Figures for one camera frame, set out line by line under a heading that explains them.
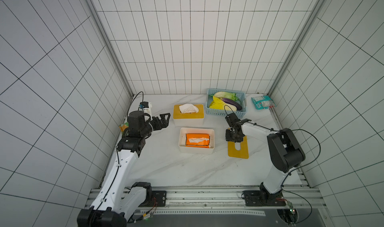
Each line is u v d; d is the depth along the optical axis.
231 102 1.07
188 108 0.95
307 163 0.50
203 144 0.85
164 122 0.67
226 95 1.09
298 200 0.64
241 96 1.14
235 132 0.71
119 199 0.42
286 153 0.48
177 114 0.96
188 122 0.98
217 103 1.03
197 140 0.85
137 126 0.55
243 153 0.88
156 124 0.66
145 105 0.65
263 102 1.11
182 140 0.92
